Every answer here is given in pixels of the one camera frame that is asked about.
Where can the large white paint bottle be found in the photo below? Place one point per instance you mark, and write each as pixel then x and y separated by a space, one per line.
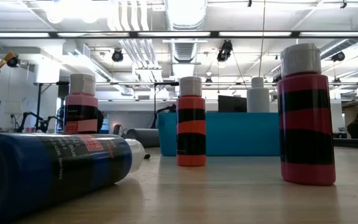
pixel 258 99

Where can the magenta paint bottle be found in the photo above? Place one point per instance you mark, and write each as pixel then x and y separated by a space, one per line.
pixel 306 146

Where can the black neighbouring station robot arm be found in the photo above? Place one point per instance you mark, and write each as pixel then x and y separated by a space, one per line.
pixel 26 115
pixel 54 118

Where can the orange paint bottle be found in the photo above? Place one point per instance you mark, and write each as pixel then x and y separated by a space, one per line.
pixel 191 127

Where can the pink paint bottle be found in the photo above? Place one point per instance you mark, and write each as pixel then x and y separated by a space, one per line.
pixel 81 102

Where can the blue paint bottle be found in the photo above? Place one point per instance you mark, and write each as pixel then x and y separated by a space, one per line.
pixel 26 168

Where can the grey cylinder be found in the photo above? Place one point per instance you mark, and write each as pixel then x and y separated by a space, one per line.
pixel 145 137

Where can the black monitor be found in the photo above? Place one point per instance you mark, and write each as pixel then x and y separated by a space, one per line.
pixel 232 104

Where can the teal plastic bin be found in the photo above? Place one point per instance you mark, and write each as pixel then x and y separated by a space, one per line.
pixel 238 133

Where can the black ceiling spotlight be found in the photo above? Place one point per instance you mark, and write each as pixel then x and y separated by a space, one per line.
pixel 225 51
pixel 338 56
pixel 117 56
pixel 14 62

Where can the black bar with light strips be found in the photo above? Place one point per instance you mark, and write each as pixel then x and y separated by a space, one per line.
pixel 132 34

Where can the dark desk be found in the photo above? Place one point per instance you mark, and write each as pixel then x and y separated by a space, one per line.
pixel 356 143

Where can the white ceiling air duct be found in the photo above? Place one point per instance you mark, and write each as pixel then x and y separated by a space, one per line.
pixel 185 15

